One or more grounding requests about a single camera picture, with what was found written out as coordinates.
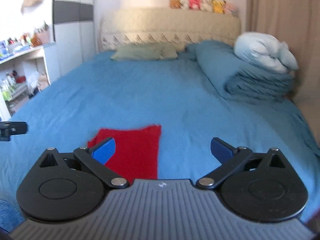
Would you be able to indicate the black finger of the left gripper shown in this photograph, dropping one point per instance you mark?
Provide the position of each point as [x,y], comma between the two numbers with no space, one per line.
[10,128]

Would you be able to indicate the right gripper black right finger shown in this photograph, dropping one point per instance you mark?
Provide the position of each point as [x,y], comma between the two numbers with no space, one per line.
[232,161]

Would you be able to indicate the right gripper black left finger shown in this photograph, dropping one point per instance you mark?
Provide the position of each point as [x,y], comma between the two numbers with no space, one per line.
[95,158]

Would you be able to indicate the red knitted garment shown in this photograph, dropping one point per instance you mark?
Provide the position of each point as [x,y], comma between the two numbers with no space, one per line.
[136,155]

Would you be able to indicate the green plastic bag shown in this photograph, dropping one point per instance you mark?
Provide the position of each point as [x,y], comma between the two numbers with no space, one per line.
[6,93]

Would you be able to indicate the red box on shelf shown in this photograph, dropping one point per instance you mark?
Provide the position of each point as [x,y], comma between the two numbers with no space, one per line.
[20,79]

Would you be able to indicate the white shelf unit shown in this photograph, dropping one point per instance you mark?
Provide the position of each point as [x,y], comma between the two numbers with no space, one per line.
[31,64]

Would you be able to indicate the beige tote bag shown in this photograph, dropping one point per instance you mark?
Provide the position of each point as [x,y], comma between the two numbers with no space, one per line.
[42,82]

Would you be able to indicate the blue bed sheet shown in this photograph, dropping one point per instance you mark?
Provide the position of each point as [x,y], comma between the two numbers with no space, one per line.
[176,95]

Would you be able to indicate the blue rolled duvet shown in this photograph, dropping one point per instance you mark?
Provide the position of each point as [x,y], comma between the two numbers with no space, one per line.
[237,80]

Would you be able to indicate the light blue pillow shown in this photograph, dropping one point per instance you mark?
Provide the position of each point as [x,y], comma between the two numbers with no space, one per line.
[266,52]

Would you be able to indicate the green pillow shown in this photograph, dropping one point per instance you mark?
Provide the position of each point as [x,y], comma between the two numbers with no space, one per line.
[145,52]

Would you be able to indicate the cream quilted headboard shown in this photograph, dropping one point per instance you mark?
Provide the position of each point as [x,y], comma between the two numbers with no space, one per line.
[163,25]

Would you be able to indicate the white grey wardrobe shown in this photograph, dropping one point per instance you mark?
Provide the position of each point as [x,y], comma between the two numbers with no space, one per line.
[74,33]

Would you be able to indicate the light pink plush toy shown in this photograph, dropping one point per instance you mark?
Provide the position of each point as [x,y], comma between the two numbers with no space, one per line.
[230,9]

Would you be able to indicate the yellow plush toy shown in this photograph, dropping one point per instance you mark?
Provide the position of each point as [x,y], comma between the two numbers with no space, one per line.
[218,6]

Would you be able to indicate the white plush toy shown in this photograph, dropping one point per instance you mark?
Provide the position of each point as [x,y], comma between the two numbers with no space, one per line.
[184,4]
[206,6]

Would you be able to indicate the beige curtain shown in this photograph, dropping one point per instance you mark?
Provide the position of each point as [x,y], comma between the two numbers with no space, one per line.
[295,22]

